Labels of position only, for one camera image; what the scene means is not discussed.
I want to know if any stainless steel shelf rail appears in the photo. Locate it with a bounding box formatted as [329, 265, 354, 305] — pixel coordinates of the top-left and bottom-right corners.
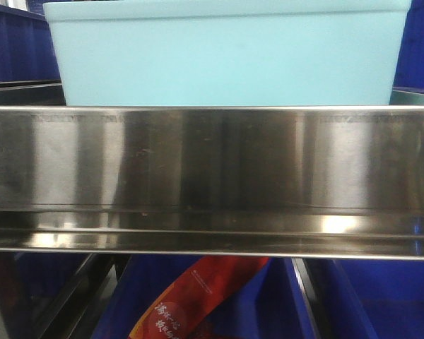
[0, 106, 424, 260]

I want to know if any dark blue storage bin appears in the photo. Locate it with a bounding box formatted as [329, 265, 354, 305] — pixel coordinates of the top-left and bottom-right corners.
[91, 255, 318, 338]

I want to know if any light blue plastic bin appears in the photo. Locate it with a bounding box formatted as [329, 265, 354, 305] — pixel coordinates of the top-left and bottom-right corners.
[44, 1, 411, 106]

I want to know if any dark blue upper-left bin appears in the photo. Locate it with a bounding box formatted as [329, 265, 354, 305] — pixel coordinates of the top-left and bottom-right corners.
[0, 4, 60, 82]

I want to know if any red snack bag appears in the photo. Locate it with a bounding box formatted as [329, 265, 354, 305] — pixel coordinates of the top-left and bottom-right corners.
[127, 256, 269, 338]

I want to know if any dark blue right bin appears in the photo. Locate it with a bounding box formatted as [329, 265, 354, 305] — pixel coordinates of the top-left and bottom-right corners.
[303, 258, 424, 339]

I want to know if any dark blue upper-right bin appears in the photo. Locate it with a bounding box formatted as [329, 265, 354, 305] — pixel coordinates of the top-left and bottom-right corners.
[394, 1, 424, 90]

